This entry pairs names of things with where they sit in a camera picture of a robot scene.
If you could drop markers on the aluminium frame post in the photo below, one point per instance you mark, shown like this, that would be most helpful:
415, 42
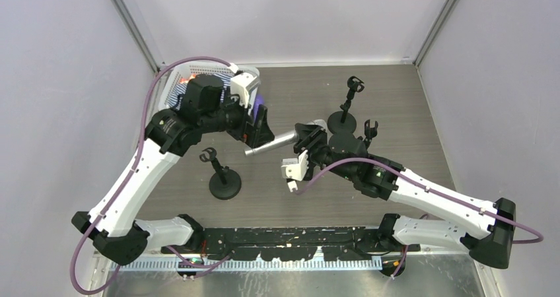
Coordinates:
438, 24
135, 32

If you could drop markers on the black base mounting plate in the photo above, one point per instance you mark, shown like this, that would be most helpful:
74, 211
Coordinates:
351, 243

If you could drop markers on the left aluminium frame post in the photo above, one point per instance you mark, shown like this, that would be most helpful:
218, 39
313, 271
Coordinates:
135, 32

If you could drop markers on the orange item in basket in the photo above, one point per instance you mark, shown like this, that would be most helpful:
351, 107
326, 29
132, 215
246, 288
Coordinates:
185, 80

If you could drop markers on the blue white striped cloth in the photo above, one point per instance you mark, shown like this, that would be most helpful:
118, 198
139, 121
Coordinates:
177, 90

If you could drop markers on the white plastic basket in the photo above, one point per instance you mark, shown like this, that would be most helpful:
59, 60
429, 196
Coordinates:
198, 67

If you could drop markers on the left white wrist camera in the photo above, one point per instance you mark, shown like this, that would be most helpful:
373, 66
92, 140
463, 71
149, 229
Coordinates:
245, 86

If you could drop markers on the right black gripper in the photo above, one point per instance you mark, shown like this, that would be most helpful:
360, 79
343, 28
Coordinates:
312, 142

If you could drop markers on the silver microphone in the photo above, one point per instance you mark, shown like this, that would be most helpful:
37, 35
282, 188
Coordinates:
284, 139

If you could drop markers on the black mic stand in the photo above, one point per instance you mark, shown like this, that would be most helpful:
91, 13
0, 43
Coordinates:
370, 132
343, 120
225, 183

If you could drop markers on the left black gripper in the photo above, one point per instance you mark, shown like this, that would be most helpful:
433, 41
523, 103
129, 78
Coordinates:
247, 125

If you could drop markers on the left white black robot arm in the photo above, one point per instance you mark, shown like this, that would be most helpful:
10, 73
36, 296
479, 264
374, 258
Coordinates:
205, 105

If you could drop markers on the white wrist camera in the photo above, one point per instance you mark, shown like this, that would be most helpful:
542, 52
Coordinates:
245, 86
296, 170

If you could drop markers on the right aluminium frame post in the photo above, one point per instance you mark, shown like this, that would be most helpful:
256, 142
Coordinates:
438, 24

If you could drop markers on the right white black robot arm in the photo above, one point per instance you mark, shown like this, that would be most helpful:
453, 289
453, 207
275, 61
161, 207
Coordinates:
478, 227

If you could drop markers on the white slotted cable duct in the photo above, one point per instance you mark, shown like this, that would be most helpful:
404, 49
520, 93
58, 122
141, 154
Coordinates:
168, 263

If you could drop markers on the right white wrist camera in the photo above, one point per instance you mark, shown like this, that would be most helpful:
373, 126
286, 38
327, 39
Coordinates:
296, 170

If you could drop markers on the purple microphone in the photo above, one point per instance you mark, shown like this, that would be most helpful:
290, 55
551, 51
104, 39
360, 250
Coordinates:
259, 101

